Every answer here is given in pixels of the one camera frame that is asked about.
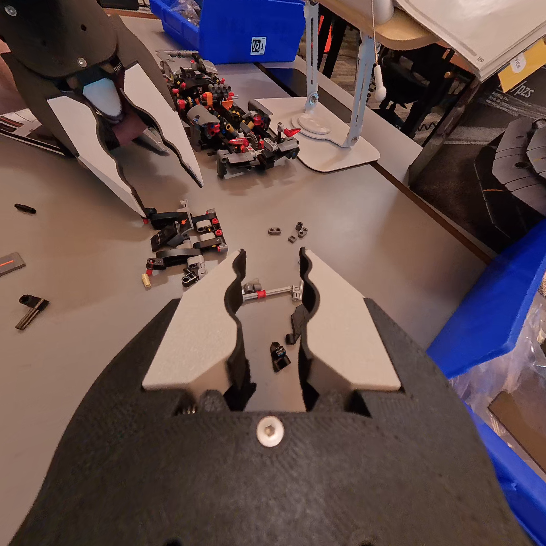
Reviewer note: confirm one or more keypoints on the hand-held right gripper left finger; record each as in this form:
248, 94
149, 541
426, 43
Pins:
192, 341

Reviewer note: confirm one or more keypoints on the black lego set box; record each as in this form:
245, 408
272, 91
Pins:
469, 170

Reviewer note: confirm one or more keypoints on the grey lego axle assembly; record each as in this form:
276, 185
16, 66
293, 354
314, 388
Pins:
261, 293

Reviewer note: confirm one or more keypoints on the tan lego pin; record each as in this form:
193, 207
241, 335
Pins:
147, 280

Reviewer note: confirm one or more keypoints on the blue storage bin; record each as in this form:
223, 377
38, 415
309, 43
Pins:
482, 307
230, 25

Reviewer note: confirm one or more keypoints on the lego instruction booklet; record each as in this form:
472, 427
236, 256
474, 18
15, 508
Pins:
469, 25

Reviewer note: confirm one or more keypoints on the white book stand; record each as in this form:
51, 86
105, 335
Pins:
337, 153

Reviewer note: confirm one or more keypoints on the lego sticker sheet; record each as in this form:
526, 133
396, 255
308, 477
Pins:
17, 123

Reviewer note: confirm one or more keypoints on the person's left forearm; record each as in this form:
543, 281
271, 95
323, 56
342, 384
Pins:
8, 85

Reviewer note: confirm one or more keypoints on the dark chair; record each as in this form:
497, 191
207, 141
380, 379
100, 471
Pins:
405, 85

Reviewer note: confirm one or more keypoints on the large lego car chassis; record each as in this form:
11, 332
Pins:
222, 115

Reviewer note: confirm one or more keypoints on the brown cardboard piece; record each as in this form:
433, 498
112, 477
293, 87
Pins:
520, 418

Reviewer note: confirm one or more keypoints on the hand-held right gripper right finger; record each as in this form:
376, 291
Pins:
349, 341

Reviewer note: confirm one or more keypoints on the black lego pin connector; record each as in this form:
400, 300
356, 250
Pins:
190, 278

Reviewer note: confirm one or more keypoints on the person's left hand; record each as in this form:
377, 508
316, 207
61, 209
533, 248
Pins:
128, 134

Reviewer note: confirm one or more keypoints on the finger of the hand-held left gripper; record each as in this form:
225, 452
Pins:
153, 102
81, 132

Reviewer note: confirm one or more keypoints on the black grey lego subassembly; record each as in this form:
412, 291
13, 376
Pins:
175, 256

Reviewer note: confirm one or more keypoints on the clear plastic bags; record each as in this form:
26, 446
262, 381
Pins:
512, 362
187, 10

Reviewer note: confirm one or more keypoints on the black lego wing panel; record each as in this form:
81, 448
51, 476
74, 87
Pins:
298, 320

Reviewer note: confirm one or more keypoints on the grey tile orange stripe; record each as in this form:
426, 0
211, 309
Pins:
10, 264

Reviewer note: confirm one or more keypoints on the black angled lego connector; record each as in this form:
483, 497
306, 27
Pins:
32, 309

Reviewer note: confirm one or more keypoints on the black lego piece blue pin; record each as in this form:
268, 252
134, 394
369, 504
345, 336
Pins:
279, 358

